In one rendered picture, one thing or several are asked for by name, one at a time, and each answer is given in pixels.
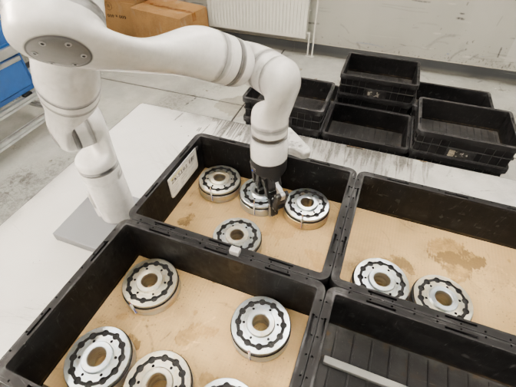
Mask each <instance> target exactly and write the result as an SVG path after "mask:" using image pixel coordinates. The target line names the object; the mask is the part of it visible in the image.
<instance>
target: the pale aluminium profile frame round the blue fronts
mask: <svg viewBox="0 0 516 387"><path fill-rule="evenodd" d="M17 53H19V52H18V51H16V50H15V49H14V48H13V47H12V46H11V45H8V46H6V47H4V48H2V49H0V61H3V60H5V59H7V58H10V57H11V56H13V55H16V54H17ZM37 98H38V96H37V93H36V90H35V89H34V90H33V91H28V92H26V93H25V94H23V95H22V96H20V97H18V98H16V99H15V100H13V101H14V102H12V103H10V104H9V105H7V106H6V107H4V108H2V109H1V110H0V121H2V120H4V119H5V118H7V117H8V116H10V115H11V114H13V113H15V112H16V111H18V110H19V109H21V108H23V107H24V106H25V105H31V106H35V107H38V108H43V107H42V105H41V102H40V100H38V99H37ZM44 122H45V112H43V113H41V114H40V115H38V116H37V117H36V118H34V119H33V120H31V121H29V122H28V123H27V124H25V125H24V126H22V127H20V128H19V129H18V130H16V131H15V132H13V133H12V134H10V135H9V136H7V137H6V138H5V139H3V140H2V141H0V153H1V152H2V151H4V150H5V149H7V148H8V147H10V146H11V145H13V144H14V143H15V142H17V141H18V140H20V139H21V138H23V137H24V136H25V135H26V134H28V133H30V132H31V131H33V130H34V129H35V128H37V127H38V126H39V125H41V124H43V123H44Z"/></svg>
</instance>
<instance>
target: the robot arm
mask: <svg viewBox="0 0 516 387"><path fill-rule="evenodd" d="M0 13H1V22H2V31H3V34H4V36H5V39H6V41H7V42H8V43H9V44H10V45H11V46H12V47H13V48H14V49H15V50H16V51H18V52H20V53H21V54H23V55H24V56H26V57H28V58H29V64H30V70H31V78H32V82H33V85H34V87H35V90H36V93H37V96H38V98H39V100H40V102H41V105H42V107H43V108H44V110H45V121H46V124H47V129H48V131H49V134H50V136H51V137H52V139H53V141H54V142H55V143H56V144H57V145H58V146H59V147H60V148H61V149H62V150H64V151H67V152H74V151H79V150H80V151H79V152H78V154H77V155H76V157H75V159H74V164H75V166H76V168H77V170H78V173H79V174H80V176H81V179H82V180H83V181H84V184H85V186H86V188H87V189H88V190H87V191H86V194H87V195H88V198H89V200H90V201H91V203H92V205H93V207H94V209H95V211H96V213H97V215H98V216H99V217H102V219H103V220H104V221H105V222H107V223H111V224H116V223H120V222H121V221H122V220H126V219H130V217H129V211H130V210H131V208H132V207H133V206H134V205H135V203H134V199H133V197H132V195H131V191H130V189H129V186H128V185H127V181H126V179H125V176H124V173H123V170H122V169H121V165H120V163H119V160H118V158H117V155H116V152H115V149H114V146H113V144H112V141H111V137H110V134H109V131H108V126H107V124H106V123H107V122H106V120H105V119H104V116H103V114H102V112H101V110H100V108H99V107H98V104H99V101H100V98H101V75H100V71H116V72H125V73H138V74H164V75H174V76H181V77H187V78H195V79H198V80H201V81H207V82H211V83H214V84H220V85H223V86H227V87H239V86H241V85H243V84H245V85H248V86H250V87H252V88H253V89H255V90H256V91H258V92H260V93H261V94H262V95H263V96H264V98H265V101H260V102H258V103H257V104H255V105H254V107H253V109H252V111H251V138H250V167H251V172H252V178H253V182H254V183H256V188H257V190H258V194H265V197H266V198H268V215H269V217H273V216H275V215H277V214H278V209H281V208H283V207H285V205H286V202H287V199H288V196H289V193H288V191H287V190H286V191H283V189H282V188H281V185H282V182H281V176H282V175H283V173H284V172H285V170H286V165H287V155H288V154H291V155H293V156H295V157H298V158H301V159H306V158H308V157H309V156H310V151H311V150H310V147H309V146H308V145H307V144H306V143H305V142H304V141H303V140H302V139H301V138H300V137H299V136H298V135H297V134H296V133H295V132H294V131H293V130H292V129H291V128H290V127H289V116H290V114H291V111H292V109H293V105H294V104H295V101H296V98H297V95H298V93H299V90H300V86H301V74H300V70H299V67H298V65H297V64H296V63H295V62H294V61H293V60H291V59H289V58H288V57H286V56H284V55H282V54H280V53H279V52H277V51H274V50H273V49H272V48H268V47H267V46H264V45H261V44H257V43H254V42H251V41H244V40H242V39H240V38H237V37H235V36H232V35H229V34H227V33H225V32H222V31H219V30H216V29H214V28H210V27H207V26H202V25H189V26H185V27H182V28H178V29H175V30H173V31H169V32H167V33H163V34H161V35H157V36H153V37H149V38H136V37H131V36H128V35H123V34H121V33H118V32H115V31H112V30H110V29H109V28H107V25H106V15H105V7H104V0H0ZM269 192H271V193H269ZM273 197H275V199H274V200H273V201H272V198H273Z"/></svg>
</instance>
